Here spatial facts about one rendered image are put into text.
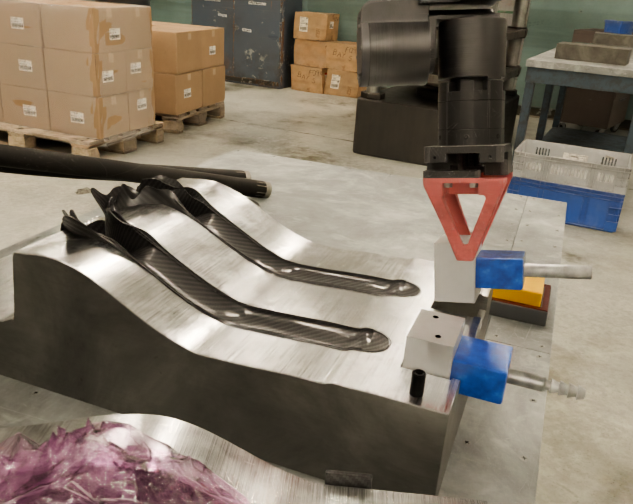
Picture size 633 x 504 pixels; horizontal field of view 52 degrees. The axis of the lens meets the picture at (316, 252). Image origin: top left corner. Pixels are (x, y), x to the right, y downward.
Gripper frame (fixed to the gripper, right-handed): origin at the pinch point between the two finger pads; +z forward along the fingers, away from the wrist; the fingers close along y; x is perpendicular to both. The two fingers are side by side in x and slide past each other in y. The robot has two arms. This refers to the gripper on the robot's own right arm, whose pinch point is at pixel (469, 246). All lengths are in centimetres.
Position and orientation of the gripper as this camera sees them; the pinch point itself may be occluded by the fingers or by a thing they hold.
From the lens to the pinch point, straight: 60.7
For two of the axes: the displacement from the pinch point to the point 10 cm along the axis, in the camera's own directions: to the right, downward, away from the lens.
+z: 0.3, 9.8, 1.7
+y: -3.5, 1.7, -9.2
